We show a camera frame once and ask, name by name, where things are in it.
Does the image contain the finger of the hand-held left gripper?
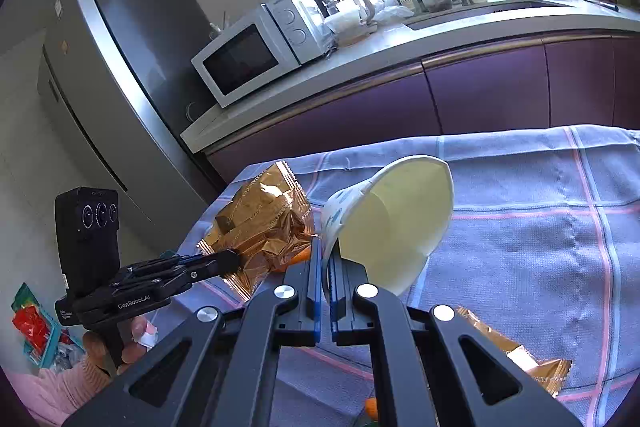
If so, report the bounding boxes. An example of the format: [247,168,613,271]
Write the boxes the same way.
[117,249,242,283]
[114,274,223,303]

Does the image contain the kitchen sink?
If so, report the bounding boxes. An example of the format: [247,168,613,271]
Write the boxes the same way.
[410,0,576,28]

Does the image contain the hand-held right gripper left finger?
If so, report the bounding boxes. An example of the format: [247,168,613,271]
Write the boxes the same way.
[62,234,322,427]

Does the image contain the glass kettle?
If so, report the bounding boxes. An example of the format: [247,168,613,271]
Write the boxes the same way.
[324,0,377,28]

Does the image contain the grey refrigerator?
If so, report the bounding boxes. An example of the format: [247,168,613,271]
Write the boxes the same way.
[37,0,228,258]

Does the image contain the person's left hand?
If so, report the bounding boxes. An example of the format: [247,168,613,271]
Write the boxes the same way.
[82,318,159,378]

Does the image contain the teal basket of red packets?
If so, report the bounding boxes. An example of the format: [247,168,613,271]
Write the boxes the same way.
[12,282,86,368]

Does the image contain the gold snack wrapper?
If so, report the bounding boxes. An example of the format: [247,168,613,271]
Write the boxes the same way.
[197,161,316,298]
[452,304,573,403]

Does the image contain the white microwave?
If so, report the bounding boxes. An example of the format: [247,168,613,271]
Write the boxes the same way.
[191,0,331,108]

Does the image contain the kitchen counter purple cabinets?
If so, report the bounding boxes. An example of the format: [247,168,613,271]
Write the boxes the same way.
[180,0,640,188]

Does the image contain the plastic food container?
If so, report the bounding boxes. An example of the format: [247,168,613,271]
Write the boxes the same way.
[325,9,373,45]

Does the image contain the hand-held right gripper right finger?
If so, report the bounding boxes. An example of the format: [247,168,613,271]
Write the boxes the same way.
[331,257,583,427]

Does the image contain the plaid tablecloth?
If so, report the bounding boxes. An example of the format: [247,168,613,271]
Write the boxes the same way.
[197,124,640,427]

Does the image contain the patterned paper cup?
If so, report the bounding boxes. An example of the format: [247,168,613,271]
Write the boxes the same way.
[320,155,455,298]

